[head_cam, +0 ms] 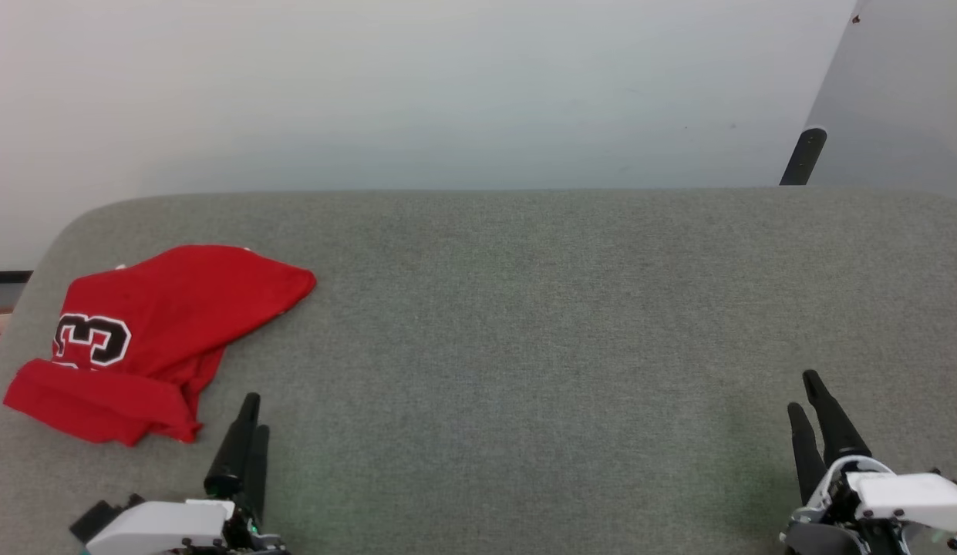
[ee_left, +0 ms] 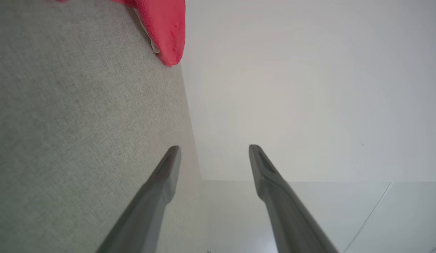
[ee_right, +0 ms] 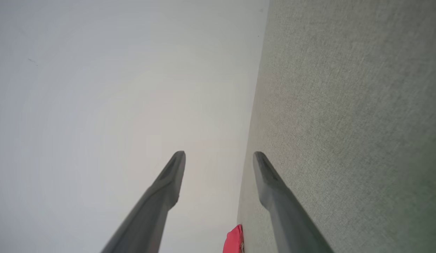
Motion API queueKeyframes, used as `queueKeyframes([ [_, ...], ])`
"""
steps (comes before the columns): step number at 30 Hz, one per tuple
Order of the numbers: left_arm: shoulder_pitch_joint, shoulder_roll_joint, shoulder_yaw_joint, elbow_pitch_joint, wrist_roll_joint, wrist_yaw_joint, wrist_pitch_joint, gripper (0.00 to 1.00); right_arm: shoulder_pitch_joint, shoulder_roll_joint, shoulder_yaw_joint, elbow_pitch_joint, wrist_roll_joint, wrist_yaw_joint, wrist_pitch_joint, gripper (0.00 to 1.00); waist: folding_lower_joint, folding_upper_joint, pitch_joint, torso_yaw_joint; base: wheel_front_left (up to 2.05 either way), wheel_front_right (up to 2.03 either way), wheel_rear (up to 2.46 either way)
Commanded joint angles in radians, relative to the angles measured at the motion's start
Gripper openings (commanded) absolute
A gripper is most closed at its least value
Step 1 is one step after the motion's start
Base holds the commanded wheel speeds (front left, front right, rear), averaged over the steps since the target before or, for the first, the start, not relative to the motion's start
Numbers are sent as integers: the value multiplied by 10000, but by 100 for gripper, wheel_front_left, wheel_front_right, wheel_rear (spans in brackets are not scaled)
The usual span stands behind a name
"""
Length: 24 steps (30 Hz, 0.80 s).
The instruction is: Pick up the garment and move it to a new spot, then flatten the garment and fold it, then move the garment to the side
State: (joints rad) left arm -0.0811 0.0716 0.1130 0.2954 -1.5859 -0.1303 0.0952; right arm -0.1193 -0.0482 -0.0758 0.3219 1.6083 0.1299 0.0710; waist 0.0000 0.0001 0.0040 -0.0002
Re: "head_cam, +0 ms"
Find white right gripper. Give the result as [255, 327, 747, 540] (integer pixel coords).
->
[781, 369, 957, 555]

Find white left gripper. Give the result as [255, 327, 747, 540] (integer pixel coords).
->
[85, 392, 291, 555]

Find red basketball jersey white sleeves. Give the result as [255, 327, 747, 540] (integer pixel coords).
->
[3, 245, 317, 446]

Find black pole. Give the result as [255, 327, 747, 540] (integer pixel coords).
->
[779, 128, 827, 187]

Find white leaning panel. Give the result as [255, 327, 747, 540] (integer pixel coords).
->
[802, 0, 957, 201]

